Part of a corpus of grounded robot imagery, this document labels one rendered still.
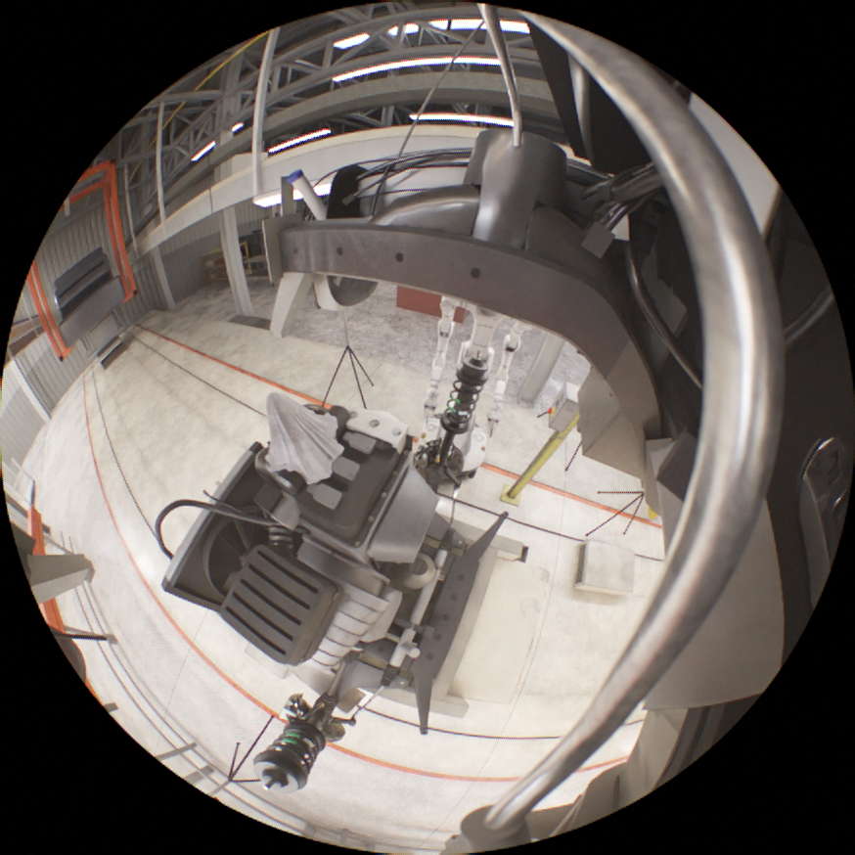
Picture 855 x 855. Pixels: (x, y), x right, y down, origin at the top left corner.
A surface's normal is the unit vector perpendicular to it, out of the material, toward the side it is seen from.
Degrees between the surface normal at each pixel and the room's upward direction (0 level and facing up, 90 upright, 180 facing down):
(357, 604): 0
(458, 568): 0
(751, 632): 60
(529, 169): 87
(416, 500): 21
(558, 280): 90
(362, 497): 0
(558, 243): 90
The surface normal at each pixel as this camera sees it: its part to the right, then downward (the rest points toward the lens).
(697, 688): -0.79, -0.60
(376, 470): 0.11, -0.63
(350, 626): 0.29, -0.41
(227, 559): 0.88, -0.38
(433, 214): -0.36, 0.69
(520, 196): -0.15, 0.72
